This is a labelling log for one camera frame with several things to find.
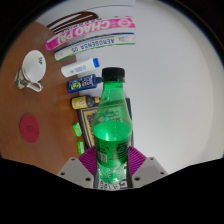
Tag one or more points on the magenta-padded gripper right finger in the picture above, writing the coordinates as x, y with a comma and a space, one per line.
150, 170

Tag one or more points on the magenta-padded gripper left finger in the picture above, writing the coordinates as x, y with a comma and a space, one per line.
75, 170

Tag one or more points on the green plastic drink bottle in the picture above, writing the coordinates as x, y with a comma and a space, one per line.
111, 140

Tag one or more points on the flat round red coaster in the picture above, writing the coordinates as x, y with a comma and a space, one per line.
29, 128

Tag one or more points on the yellow bottle with dark cap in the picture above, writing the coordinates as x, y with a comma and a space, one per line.
81, 102

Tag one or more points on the dark blue pump bottle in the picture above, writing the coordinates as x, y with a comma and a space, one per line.
81, 83

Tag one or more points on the white bottle with blue cap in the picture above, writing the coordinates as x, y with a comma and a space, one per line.
78, 68

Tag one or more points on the white patterned ceramic cup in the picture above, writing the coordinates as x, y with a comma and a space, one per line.
33, 66

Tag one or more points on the white and green shuttlecock tube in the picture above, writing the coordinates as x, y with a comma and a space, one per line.
96, 44

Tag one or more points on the pink shuttlecock tube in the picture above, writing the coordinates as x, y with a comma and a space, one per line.
90, 30

